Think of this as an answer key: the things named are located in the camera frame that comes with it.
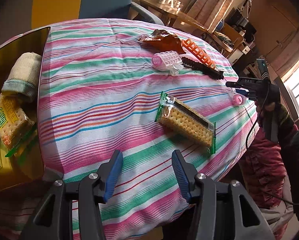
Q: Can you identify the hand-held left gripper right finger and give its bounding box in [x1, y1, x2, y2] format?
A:
[171, 149, 276, 240]

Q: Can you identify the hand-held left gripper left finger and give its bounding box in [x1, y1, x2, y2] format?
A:
[20, 150, 124, 240]

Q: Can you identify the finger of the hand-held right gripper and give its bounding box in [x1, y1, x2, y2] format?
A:
[234, 88, 258, 101]
[226, 78, 257, 88]

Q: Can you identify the pink hair roller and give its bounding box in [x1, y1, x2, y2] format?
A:
[232, 94, 246, 106]
[151, 51, 183, 77]

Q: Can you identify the dark brown building block bar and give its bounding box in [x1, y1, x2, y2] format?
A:
[181, 57, 225, 80]

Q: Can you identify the green edged cracker packet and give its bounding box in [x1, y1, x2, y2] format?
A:
[155, 91, 217, 155]

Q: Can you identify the orange plastic ladder frame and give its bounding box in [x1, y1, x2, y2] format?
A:
[181, 38, 217, 70]

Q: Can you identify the orange snack packet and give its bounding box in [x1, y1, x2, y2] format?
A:
[139, 29, 186, 55]

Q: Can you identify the yellow label cracker packet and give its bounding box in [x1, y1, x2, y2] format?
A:
[0, 92, 37, 158]

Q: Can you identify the white ribbed sock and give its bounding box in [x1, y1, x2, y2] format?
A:
[1, 52, 42, 103]

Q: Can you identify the gold metal tin container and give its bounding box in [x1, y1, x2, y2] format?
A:
[0, 26, 51, 194]

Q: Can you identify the person's right forearm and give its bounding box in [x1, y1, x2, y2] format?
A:
[277, 102, 299, 160]

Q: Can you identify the person's right hand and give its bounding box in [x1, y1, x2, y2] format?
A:
[256, 84, 281, 118]

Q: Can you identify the barred glass window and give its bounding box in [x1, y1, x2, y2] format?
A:
[282, 72, 299, 119]

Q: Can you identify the green patterned cloth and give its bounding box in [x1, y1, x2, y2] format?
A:
[213, 31, 233, 47]

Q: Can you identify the person's red patterned clothing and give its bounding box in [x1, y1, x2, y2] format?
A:
[236, 127, 299, 230]

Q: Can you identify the beige curtain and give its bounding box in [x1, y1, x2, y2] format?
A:
[187, 0, 245, 33]

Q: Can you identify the pink green striped cloth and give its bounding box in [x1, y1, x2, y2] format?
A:
[36, 18, 261, 240]

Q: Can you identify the wooden side table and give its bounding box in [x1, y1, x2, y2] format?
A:
[140, 0, 210, 33]

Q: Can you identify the group of glass cups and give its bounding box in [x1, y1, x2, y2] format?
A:
[154, 0, 183, 8]

